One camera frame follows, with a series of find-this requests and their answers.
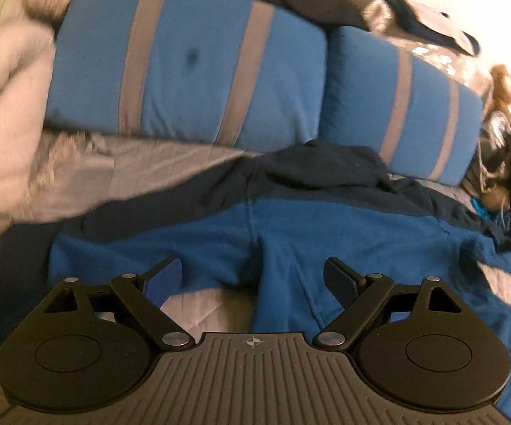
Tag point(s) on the blue and navy hoodie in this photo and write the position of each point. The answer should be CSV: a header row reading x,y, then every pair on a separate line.
x,y
282,239

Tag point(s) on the dark cloth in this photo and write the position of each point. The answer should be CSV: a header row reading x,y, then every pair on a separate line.
x,y
308,0

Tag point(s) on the small blue grey-striped pillow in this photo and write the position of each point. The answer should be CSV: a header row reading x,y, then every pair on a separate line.
x,y
361,97

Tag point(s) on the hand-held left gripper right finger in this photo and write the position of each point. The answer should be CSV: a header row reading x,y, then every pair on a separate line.
x,y
341,281

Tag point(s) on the large blue grey-striped pillow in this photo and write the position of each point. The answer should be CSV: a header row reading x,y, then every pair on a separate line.
x,y
184,88

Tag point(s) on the brown plush toy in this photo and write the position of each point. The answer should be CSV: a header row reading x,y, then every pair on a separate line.
x,y
503,86

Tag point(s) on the grey quilted bedspread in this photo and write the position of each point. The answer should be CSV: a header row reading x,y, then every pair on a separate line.
x,y
149,164

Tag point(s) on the pink and navy cloth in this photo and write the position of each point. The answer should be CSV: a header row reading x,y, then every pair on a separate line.
x,y
441,24

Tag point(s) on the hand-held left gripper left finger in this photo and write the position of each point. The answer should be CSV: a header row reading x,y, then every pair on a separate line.
x,y
165,281

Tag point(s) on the white fluffy blanket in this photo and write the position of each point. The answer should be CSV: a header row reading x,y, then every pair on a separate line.
x,y
7,110

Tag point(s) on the silver patterned pillow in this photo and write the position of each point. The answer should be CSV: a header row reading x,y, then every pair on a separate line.
x,y
441,64

